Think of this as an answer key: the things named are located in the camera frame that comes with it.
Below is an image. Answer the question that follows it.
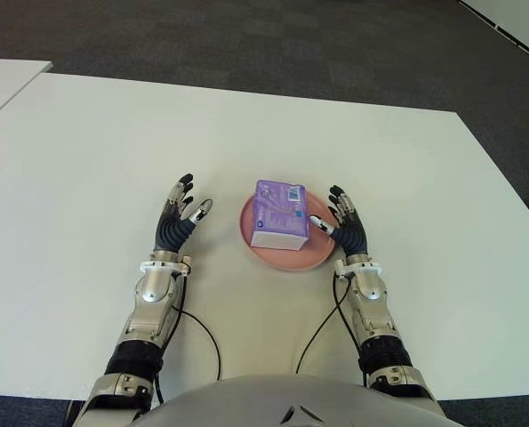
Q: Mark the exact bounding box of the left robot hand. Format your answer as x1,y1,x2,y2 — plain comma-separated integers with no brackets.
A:
154,173,214,257

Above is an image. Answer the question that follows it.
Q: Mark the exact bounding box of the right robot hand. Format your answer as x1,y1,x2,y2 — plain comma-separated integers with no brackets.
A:
309,184,372,263

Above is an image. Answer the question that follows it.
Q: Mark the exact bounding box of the pink round plate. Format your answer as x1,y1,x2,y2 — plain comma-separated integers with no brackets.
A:
239,186,336,272

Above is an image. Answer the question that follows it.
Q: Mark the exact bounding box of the purple tissue paper pack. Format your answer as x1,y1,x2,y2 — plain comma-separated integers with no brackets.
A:
250,178,312,249

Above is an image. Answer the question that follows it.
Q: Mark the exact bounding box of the grey robot torso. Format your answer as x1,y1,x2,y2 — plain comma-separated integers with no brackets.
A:
137,375,463,427

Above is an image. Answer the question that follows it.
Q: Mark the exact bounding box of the white side table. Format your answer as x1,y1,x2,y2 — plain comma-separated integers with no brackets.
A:
0,58,53,130

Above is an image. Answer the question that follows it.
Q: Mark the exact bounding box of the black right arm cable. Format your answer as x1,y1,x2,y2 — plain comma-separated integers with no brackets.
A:
294,270,367,383

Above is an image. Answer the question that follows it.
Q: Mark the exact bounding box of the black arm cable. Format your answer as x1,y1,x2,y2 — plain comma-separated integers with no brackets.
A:
155,275,223,406
294,270,367,383

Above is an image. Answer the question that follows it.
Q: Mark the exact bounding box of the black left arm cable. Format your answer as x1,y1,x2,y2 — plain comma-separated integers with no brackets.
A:
155,275,223,406

